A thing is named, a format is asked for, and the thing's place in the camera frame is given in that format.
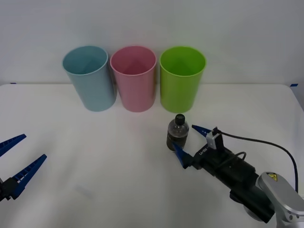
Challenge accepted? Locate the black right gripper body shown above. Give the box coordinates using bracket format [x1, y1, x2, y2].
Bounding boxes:
[191, 142, 259, 190]

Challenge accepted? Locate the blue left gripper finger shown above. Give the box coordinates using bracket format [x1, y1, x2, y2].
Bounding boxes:
[0, 133, 27, 158]
[4, 154, 48, 200]

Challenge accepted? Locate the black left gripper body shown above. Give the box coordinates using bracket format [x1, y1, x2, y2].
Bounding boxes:
[0, 177, 11, 202]

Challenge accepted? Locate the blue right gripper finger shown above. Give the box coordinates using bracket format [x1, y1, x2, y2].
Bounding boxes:
[191, 124, 212, 138]
[171, 142, 195, 170]

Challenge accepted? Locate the dark bottle with black cap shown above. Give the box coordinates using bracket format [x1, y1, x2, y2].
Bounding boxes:
[165, 114, 190, 153]

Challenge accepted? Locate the green plastic bin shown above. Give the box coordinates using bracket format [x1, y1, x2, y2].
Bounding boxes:
[159, 45, 208, 114]

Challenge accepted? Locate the pink plastic bin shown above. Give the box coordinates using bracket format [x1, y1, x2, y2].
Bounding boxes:
[109, 46, 158, 113]

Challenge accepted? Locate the pale blue plastic bin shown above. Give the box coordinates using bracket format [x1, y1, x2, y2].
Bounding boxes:
[62, 45, 117, 112]

